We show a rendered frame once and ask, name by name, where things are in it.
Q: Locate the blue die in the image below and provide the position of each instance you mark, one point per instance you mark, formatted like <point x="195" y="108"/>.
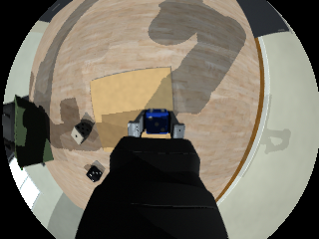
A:
<point x="156" y="121"/>

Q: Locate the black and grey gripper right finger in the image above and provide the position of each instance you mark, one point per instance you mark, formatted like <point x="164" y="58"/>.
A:
<point x="175" y="128"/>

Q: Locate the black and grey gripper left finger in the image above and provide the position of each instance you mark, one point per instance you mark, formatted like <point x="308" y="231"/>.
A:
<point x="137" y="127"/>

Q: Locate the tan flat mat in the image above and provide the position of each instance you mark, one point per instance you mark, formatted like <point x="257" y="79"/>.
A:
<point x="119" y="98"/>

